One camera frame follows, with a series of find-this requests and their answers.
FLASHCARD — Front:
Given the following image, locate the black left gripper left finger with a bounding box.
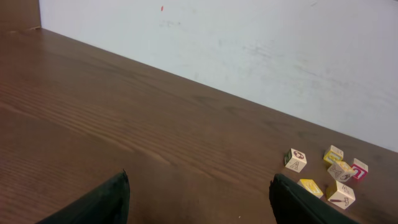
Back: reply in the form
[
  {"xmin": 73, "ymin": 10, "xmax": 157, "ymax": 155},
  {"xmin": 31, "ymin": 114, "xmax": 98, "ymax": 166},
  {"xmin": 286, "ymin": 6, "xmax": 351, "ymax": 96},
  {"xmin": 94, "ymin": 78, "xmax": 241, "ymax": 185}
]
[{"xmin": 38, "ymin": 171, "xmax": 130, "ymax": 224}]

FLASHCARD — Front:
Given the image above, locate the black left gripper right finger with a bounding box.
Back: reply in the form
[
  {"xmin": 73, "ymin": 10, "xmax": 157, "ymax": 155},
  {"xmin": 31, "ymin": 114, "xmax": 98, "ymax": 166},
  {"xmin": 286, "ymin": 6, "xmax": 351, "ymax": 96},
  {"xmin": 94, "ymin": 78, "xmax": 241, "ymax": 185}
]
[{"xmin": 269, "ymin": 174, "xmax": 357, "ymax": 224}]

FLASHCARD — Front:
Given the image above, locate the yellow white block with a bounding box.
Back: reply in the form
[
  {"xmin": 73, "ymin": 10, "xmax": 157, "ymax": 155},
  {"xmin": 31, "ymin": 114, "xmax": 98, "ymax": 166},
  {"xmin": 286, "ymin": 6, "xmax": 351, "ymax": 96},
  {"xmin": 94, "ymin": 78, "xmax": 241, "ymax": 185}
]
[{"xmin": 327, "ymin": 161, "xmax": 355, "ymax": 182}]

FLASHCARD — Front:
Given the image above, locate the yellow bordered block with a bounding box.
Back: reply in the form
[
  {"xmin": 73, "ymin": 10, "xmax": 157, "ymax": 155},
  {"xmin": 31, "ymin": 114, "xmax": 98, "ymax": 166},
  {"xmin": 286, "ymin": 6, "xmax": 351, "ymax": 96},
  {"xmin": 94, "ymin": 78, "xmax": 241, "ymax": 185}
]
[{"xmin": 323, "ymin": 145, "xmax": 344, "ymax": 164}]

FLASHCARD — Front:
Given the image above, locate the yellow top block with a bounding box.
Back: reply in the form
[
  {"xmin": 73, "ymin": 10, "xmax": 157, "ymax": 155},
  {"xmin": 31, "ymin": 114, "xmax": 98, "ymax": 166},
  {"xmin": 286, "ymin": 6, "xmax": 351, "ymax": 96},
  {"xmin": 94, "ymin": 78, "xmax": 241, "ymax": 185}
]
[{"xmin": 297, "ymin": 179, "xmax": 323, "ymax": 198}]

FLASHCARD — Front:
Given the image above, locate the white block with letter A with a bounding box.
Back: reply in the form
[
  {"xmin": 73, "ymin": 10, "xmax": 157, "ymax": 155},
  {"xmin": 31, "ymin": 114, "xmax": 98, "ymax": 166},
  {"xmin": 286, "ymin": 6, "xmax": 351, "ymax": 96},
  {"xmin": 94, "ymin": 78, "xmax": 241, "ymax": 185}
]
[{"xmin": 284, "ymin": 148, "xmax": 307, "ymax": 173}]

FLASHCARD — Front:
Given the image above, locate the white block with green edge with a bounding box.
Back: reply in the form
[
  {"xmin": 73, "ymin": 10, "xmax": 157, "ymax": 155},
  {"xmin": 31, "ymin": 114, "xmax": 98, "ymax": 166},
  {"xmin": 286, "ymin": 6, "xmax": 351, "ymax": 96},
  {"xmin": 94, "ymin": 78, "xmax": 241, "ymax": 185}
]
[{"xmin": 326, "ymin": 180, "xmax": 356, "ymax": 210}]

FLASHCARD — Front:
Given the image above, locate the red bordered block rear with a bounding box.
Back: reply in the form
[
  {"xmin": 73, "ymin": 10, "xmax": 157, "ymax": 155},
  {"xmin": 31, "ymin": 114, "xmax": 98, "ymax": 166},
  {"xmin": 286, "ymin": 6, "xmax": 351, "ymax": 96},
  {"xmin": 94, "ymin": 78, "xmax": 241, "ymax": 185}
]
[{"xmin": 351, "ymin": 158, "xmax": 369, "ymax": 180}]

